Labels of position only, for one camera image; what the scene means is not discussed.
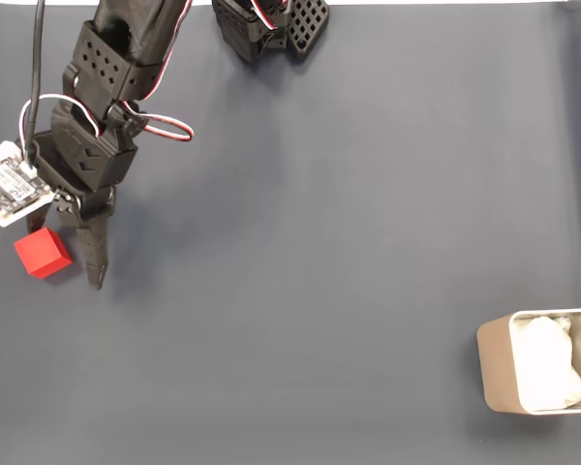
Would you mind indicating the white camera circuit board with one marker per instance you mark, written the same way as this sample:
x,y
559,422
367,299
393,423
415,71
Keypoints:
x,y
9,184

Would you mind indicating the beige box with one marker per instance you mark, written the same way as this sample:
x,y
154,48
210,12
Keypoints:
x,y
494,368

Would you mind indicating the white crumpled cloth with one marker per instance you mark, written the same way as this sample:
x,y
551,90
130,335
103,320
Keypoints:
x,y
542,363

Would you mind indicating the red cube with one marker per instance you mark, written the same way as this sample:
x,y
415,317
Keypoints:
x,y
41,254

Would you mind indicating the blue-grey mat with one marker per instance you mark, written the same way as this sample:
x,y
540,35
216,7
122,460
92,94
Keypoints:
x,y
290,242

